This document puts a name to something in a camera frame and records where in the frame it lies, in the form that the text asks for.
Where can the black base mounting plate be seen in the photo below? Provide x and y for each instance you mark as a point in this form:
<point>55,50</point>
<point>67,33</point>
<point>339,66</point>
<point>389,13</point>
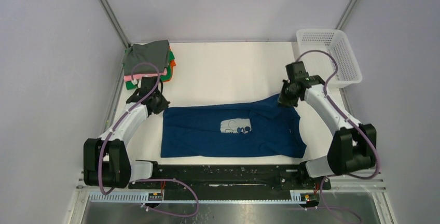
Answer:
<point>223,183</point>

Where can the orange folded t-shirt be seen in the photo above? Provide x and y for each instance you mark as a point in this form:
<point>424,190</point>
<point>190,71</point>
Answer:
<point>170,68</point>

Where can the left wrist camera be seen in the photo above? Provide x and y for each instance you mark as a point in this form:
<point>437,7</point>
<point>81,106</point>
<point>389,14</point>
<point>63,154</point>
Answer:
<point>135,82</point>

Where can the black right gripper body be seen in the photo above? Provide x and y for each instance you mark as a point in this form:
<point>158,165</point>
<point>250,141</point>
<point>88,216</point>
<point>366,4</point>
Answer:
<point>286,97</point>

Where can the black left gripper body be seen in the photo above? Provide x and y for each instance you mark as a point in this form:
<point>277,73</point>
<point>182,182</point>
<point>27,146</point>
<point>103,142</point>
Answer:
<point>162,103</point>

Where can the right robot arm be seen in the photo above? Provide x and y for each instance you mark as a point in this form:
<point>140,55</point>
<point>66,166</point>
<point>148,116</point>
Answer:
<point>353,147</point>

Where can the green folded t-shirt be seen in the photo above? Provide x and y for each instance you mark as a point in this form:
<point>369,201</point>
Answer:
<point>129,86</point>

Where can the grey folded t-shirt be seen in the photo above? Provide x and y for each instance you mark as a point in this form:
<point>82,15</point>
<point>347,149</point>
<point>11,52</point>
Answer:
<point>156,53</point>

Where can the blue t-shirt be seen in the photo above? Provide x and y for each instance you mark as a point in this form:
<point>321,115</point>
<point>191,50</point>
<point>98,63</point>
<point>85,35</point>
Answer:
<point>240,130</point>

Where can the pink folded t-shirt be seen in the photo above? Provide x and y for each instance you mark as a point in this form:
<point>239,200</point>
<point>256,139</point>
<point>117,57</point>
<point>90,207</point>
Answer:
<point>138,76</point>

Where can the white perforated plastic basket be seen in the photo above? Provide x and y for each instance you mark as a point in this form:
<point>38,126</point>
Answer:
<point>331,53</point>

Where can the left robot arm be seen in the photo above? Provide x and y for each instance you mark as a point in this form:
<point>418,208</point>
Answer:
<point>106,162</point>

